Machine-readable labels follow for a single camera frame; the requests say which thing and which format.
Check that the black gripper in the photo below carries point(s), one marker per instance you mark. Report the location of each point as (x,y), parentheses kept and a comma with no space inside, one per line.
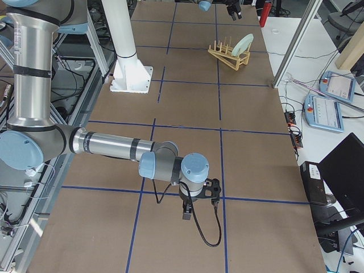
(232,9)
(186,199)

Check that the light green ceramic plate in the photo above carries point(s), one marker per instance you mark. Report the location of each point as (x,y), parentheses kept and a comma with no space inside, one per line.
(242,45)

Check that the wooden dish rack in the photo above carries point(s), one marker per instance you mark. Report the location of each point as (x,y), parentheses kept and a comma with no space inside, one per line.
(222,51)

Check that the red water bottle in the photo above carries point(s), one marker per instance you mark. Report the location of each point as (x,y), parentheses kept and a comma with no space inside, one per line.
(265,13)

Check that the black power strip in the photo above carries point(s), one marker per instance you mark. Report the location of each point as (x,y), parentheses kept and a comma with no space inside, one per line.
(295,133)

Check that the far teach pendant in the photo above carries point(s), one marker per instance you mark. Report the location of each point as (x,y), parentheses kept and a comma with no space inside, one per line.
(337,85)

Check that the teach pendant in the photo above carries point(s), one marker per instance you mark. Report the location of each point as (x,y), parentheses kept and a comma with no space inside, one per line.
(337,85)
(323,113)

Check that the near teach pendant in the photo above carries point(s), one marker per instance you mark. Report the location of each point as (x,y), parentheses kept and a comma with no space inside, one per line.
(323,113)

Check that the black laptop computer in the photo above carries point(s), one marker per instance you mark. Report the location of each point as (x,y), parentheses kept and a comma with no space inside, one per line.
(342,171)

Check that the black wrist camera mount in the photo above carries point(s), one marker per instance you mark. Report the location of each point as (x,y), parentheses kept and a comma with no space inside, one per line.
(210,190)

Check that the aluminium frame post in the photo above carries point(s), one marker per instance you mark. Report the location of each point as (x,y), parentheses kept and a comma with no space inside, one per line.
(310,14)

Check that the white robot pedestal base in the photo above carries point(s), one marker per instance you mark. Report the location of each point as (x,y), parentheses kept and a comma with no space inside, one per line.
(129,75)

